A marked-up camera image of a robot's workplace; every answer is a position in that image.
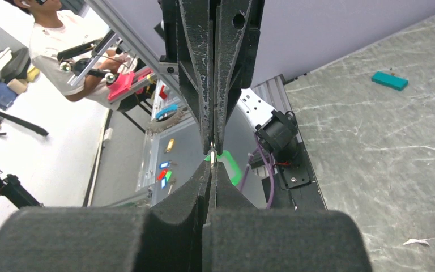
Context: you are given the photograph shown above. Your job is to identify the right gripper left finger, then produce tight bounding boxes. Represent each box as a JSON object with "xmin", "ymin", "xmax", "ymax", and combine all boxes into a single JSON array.
[{"xmin": 0, "ymin": 161, "xmax": 212, "ymax": 271}]

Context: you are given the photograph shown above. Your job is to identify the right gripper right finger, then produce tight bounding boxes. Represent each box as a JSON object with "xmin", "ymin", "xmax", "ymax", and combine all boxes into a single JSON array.
[{"xmin": 202, "ymin": 162, "xmax": 372, "ymax": 271}]

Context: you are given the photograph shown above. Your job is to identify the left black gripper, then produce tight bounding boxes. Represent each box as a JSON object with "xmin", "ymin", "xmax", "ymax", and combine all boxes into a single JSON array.
[{"xmin": 158, "ymin": 1, "xmax": 265, "ymax": 155}]

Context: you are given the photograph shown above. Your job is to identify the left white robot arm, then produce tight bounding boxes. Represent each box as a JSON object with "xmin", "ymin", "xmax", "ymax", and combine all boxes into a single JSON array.
[{"xmin": 159, "ymin": 1, "xmax": 298, "ymax": 154}]

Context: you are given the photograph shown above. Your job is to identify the key tags on floor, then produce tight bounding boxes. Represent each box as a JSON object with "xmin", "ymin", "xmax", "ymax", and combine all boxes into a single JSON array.
[{"xmin": 157, "ymin": 139, "xmax": 175, "ymax": 189}]

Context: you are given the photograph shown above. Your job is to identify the person in white shirt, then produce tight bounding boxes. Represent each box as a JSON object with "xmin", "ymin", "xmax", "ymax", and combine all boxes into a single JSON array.
[{"xmin": 9, "ymin": 1, "xmax": 139, "ymax": 112}]

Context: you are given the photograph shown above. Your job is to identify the teal rectangular block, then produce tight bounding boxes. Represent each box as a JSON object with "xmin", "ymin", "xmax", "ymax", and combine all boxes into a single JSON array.
[{"xmin": 371, "ymin": 71, "xmax": 408, "ymax": 91}]

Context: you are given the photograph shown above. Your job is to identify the aluminium frame bar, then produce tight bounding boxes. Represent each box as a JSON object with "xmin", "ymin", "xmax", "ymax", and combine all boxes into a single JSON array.
[{"xmin": 86, "ymin": 0, "xmax": 179, "ymax": 91}]

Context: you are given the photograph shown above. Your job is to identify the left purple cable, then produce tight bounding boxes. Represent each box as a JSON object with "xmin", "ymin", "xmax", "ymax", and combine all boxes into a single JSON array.
[{"xmin": 238, "ymin": 133, "xmax": 276, "ymax": 210}]

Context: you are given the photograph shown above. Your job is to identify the pink fixture on frame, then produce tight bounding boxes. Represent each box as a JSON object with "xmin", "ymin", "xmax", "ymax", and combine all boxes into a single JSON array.
[{"xmin": 105, "ymin": 72, "xmax": 135, "ymax": 103}]

